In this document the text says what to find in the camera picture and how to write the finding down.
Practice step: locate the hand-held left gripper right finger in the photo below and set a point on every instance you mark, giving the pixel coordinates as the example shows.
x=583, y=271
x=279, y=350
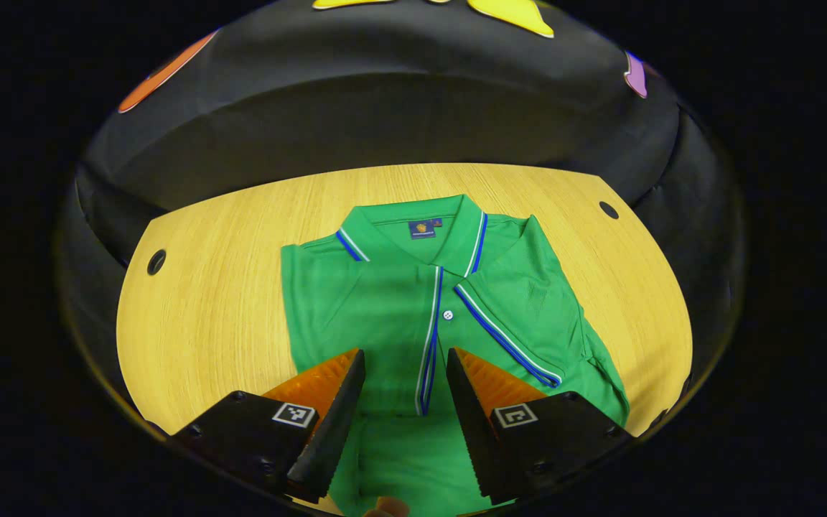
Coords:
x=472, y=438

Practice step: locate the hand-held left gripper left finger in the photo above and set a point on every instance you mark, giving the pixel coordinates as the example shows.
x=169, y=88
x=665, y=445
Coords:
x=331, y=438

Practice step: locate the green T-shirt with striped collar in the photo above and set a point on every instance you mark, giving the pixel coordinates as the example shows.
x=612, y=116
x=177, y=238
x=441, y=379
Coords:
x=385, y=301

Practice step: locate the black round table grommet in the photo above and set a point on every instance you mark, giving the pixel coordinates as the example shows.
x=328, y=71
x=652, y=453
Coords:
x=156, y=262
x=608, y=210

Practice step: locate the black backdrop cloth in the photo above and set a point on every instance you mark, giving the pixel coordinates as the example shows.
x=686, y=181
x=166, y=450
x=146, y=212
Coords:
x=385, y=108

